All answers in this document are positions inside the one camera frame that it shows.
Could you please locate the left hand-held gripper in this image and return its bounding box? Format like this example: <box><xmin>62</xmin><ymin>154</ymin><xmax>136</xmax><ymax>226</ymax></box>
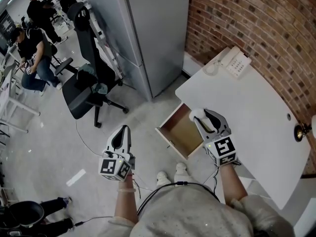
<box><xmin>98</xmin><ymin>125</ymin><xmax>136</xmax><ymax>182</ymax></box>

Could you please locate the metal stepladder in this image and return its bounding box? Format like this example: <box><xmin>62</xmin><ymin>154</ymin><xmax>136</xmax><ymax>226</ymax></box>
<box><xmin>87</xmin><ymin>7</ymin><xmax>124</xmax><ymax>80</ymax></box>

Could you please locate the black body cable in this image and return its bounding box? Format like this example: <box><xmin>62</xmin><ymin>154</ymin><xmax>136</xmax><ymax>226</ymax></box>
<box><xmin>136</xmin><ymin>181</ymin><xmax>221</xmax><ymax>217</ymax></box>

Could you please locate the person's white shoe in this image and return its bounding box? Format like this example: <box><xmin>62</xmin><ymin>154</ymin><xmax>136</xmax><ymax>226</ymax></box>
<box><xmin>156</xmin><ymin>170</ymin><xmax>172</xmax><ymax>189</ymax></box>
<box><xmin>174</xmin><ymin>162</ymin><xmax>191</xmax><ymax>183</ymax></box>

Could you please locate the white telephone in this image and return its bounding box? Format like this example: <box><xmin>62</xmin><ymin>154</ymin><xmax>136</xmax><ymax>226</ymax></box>
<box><xmin>220</xmin><ymin>45</ymin><xmax>252</xmax><ymax>79</ymax></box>

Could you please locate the white metal table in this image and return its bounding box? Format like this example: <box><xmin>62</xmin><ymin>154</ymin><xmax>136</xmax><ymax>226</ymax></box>
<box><xmin>0</xmin><ymin>69</ymin><xmax>41</xmax><ymax>134</ymax></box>

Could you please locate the black round pan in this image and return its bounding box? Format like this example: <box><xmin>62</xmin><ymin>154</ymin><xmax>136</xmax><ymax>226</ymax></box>
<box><xmin>8</xmin><ymin>200</ymin><xmax>45</xmax><ymax>229</ymax></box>

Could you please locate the person's grey sweater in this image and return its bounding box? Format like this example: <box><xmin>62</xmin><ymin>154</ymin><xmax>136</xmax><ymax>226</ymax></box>
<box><xmin>98</xmin><ymin>181</ymin><xmax>296</xmax><ymax>237</ymax></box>

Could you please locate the grey metal cabinet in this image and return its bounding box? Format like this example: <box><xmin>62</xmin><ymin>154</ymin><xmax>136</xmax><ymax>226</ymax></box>
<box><xmin>85</xmin><ymin>0</ymin><xmax>191</xmax><ymax>101</ymax></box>

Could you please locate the white desk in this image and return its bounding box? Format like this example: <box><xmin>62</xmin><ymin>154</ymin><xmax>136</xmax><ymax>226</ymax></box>
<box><xmin>174</xmin><ymin>46</ymin><xmax>312</xmax><ymax>210</ymax></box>

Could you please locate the white floor cable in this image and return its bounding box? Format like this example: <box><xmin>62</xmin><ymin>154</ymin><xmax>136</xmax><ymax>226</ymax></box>
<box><xmin>75</xmin><ymin>118</ymin><xmax>154</xmax><ymax>191</ymax></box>

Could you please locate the person's left forearm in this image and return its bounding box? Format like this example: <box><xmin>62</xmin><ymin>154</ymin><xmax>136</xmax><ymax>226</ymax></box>
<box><xmin>114</xmin><ymin>178</ymin><xmax>139</xmax><ymax>224</ymax></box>

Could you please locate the white paper strip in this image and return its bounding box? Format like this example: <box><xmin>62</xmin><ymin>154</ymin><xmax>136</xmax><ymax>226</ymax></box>
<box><xmin>66</xmin><ymin>169</ymin><xmax>87</xmax><ymax>187</ymax></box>

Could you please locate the white fluffy small item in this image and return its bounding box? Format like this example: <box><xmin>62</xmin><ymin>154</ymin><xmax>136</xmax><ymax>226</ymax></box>
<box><xmin>189</xmin><ymin>108</ymin><xmax>206</xmax><ymax>122</ymax></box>

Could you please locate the white coiled telephone cord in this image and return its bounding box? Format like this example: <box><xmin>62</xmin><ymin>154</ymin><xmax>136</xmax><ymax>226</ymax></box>
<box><xmin>202</xmin><ymin>57</ymin><xmax>223</xmax><ymax>78</ymax></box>

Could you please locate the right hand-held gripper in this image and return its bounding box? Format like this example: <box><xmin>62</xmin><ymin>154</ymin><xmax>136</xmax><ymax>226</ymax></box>
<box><xmin>193</xmin><ymin>109</ymin><xmax>241</xmax><ymax>168</ymax></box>

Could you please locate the black floor cable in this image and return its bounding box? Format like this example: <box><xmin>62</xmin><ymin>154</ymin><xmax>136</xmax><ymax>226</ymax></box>
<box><xmin>73</xmin><ymin>215</ymin><xmax>115</xmax><ymax>227</ymax></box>

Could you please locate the green cloth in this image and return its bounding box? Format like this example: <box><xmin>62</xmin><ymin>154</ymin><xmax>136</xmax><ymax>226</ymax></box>
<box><xmin>77</xmin><ymin>64</ymin><xmax>109</xmax><ymax>95</ymax></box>

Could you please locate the black office chair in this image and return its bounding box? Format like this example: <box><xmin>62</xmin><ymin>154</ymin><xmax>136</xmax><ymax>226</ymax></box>
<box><xmin>55</xmin><ymin>2</ymin><xmax>130</xmax><ymax>129</ymax></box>

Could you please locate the wooden desk drawer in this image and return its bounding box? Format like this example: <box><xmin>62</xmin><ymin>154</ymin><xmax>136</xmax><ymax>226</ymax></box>
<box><xmin>155</xmin><ymin>102</ymin><xmax>207</xmax><ymax>160</ymax></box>

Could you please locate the person's right forearm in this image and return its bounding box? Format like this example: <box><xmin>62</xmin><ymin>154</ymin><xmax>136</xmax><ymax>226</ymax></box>
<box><xmin>218</xmin><ymin>162</ymin><xmax>249</xmax><ymax>206</ymax></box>

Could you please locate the pale bead bracelet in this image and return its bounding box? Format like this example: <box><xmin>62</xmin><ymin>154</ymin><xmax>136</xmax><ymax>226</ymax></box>
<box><xmin>117</xmin><ymin>186</ymin><xmax>137</xmax><ymax>194</ymax></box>

